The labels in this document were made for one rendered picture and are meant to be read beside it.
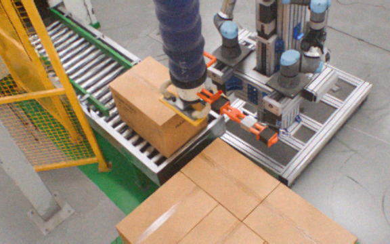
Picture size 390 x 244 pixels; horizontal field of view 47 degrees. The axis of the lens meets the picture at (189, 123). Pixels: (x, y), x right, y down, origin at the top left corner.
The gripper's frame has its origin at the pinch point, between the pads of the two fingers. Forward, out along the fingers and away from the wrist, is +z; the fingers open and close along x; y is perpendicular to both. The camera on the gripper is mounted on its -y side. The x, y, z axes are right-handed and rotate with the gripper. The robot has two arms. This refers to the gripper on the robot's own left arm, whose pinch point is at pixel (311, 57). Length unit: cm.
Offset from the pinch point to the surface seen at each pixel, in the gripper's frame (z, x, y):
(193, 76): 8, 48, -43
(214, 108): 23, 33, -44
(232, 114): 23, 22, -42
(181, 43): -19, 49, -46
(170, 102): 35, 66, -50
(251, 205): 98, 5, -48
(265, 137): 22.5, -3.3, -44.3
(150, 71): 57, 117, -24
